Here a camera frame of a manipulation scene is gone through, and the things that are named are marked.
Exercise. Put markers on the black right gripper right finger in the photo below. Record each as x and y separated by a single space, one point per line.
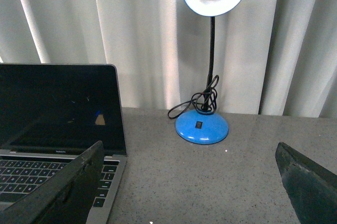
310 187

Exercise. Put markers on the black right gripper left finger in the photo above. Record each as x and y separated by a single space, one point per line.
66 197

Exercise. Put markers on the silver grey laptop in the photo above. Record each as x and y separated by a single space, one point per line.
50 114

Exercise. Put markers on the white pleated curtain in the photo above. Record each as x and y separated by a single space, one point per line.
273 57

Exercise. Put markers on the blue desk lamp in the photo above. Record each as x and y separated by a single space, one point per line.
199 122

